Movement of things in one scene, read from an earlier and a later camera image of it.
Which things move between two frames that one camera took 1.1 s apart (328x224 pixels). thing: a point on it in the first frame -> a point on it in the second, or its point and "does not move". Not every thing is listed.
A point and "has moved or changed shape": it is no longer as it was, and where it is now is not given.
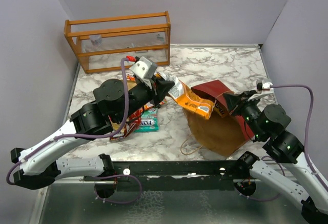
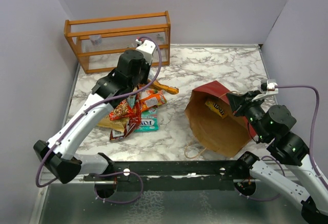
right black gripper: x=232 y=100 does not move
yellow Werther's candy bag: x=185 y=98 has moved or changed shape
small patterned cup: x=96 y=40 does not move
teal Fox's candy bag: x=149 y=121 does not move
